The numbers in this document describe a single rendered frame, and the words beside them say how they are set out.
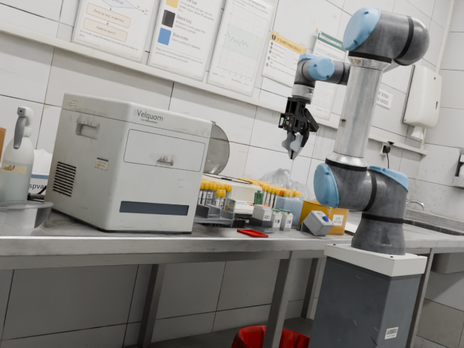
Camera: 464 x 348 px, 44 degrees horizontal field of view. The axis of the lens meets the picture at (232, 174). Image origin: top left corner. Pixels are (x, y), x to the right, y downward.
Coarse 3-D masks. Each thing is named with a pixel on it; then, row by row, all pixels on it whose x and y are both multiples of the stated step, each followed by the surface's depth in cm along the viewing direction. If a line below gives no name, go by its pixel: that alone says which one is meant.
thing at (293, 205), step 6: (282, 198) 201; (288, 198) 205; (276, 204) 202; (282, 204) 200; (288, 204) 201; (294, 204) 204; (300, 204) 206; (288, 210) 202; (294, 210) 204; (300, 210) 206; (294, 216) 205; (294, 222) 205
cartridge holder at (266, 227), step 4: (252, 220) 182; (256, 220) 181; (260, 220) 180; (264, 220) 180; (268, 220) 182; (248, 224) 183; (252, 224) 182; (256, 224) 181; (260, 224) 180; (264, 224) 180; (268, 224) 182; (252, 228) 182; (256, 228) 180; (260, 228) 179; (264, 228) 179; (268, 228) 181; (272, 228) 183; (264, 232) 178; (268, 232) 180; (272, 232) 181
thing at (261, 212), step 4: (256, 204) 183; (256, 208) 182; (260, 208) 181; (264, 208) 181; (268, 208) 182; (256, 212) 182; (260, 212) 181; (264, 212) 180; (268, 212) 181; (252, 216) 183; (256, 216) 182; (260, 216) 181; (264, 216) 180; (268, 216) 182
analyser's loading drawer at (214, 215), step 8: (200, 208) 158; (208, 208) 156; (216, 208) 160; (200, 216) 157; (208, 216) 156; (216, 216) 158; (224, 216) 165; (232, 216) 163; (224, 224) 165; (232, 224) 163
